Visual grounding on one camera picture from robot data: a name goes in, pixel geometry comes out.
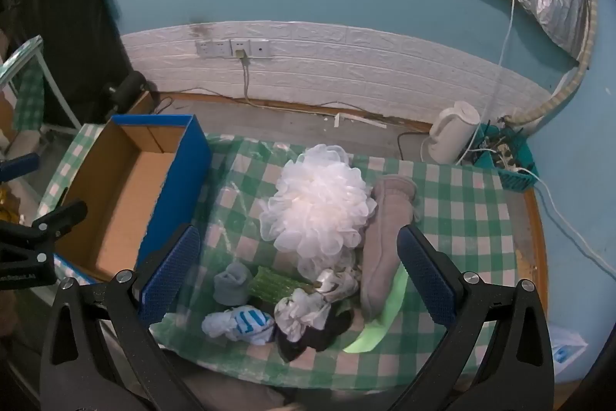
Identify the dark hanging clothing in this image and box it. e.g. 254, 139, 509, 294
0, 0, 134, 129

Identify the white power strip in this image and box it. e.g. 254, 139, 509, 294
495, 145, 521, 172

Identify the grey cloth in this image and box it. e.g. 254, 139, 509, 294
360, 174, 418, 321

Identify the blue plastic basket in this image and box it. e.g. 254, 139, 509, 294
474, 127, 540, 191

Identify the light green sock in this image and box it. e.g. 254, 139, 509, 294
343, 269, 410, 354

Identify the white metal rack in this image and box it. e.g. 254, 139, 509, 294
0, 35, 84, 138

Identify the grey sock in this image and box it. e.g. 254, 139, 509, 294
213, 262, 254, 306

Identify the black sock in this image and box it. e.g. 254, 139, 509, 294
275, 307, 355, 364

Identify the grey plug cable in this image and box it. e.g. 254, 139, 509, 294
234, 49, 338, 114

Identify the beige braided hose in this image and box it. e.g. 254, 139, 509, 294
516, 20, 598, 129

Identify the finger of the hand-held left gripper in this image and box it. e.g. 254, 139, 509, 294
30, 200, 89, 244
0, 153, 40, 183

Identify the white patterned cloth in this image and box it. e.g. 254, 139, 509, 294
274, 269, 360, 342

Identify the white mesh bath loofah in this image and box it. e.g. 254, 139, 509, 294
259, 144, 378, 278

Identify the blue cardboard box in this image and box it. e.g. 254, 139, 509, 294
55, 114, 213, 320

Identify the white trim strip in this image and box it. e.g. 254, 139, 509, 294
334, 112, 387, 129

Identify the white plastic bag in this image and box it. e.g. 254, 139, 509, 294
549, 324, 589, 376

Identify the thin white cable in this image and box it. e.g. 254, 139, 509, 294
474, 0, 516, 154

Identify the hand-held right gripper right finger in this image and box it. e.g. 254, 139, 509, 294
395, 224, 556, 411

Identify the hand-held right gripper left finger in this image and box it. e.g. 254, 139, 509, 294
41, 223, 203, 411

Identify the white and blue sock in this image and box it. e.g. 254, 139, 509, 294
201, 305, 276, 347

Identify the white double wall socket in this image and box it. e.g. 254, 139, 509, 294
196, 40, 231, 57

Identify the black round object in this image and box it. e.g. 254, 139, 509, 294
102, 71, 148, 114

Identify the small green checkered cloth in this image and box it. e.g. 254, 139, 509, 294
12, 62, 47, 131

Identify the green checkered tablecloth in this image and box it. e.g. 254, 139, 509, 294
38, 122, 519, 391

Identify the thick white cable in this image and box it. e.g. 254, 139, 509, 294
517, 168, 616, 273

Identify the black cable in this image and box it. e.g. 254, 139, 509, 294
397, 131, 430, 162

